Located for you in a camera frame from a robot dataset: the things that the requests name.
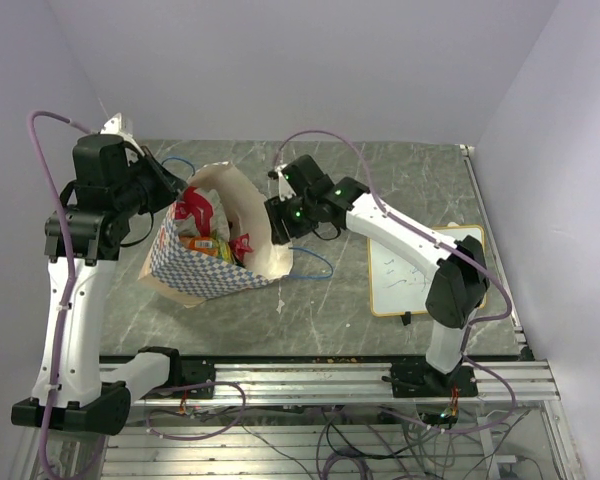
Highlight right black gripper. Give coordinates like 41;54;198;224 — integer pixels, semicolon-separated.
265;191;317;246

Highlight red white snack bag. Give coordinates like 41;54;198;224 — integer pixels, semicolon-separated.
174;186;231;240

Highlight green yellow candy bag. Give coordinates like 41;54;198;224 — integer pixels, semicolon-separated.
214;239;235;264

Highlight orange snack packet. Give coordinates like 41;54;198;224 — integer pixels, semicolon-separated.
184;237;216;257

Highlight blue checkered paper bag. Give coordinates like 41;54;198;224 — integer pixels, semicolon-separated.
138;157;334;308

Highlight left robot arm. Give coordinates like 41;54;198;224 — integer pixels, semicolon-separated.
11;133;186;435

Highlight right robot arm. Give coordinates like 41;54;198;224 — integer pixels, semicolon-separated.
264;155;490;397

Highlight small red snack packet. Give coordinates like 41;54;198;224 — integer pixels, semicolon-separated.
229;234;253;263

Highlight small whiteboard with writing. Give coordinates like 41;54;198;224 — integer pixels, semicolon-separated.
367;224;486;326

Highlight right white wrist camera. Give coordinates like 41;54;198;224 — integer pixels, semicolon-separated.
267;164;295;200

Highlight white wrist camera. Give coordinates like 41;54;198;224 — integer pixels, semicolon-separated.
100;113;143;155
267;164;295;200

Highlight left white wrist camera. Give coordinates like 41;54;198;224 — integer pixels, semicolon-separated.
100;113;143;155

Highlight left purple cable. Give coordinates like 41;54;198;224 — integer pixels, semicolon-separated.
27;109;106;469

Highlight aluminium rail frame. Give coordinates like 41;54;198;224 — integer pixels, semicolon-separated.
62;144;581;480

